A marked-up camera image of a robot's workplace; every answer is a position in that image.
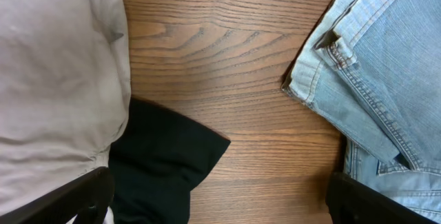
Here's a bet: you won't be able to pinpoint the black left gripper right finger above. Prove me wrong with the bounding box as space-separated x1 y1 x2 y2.
325 172 435 224

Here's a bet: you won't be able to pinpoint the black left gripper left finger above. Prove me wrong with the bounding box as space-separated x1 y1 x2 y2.
1 167 114 224

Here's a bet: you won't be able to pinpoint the light blue denim shorts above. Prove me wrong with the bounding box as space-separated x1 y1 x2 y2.
282 0 440 223

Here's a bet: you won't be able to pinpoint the black garment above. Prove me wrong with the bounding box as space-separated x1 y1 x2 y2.
109 98 230 224

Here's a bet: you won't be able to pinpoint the beige shorts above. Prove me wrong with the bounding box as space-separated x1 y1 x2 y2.
1 0 131 214

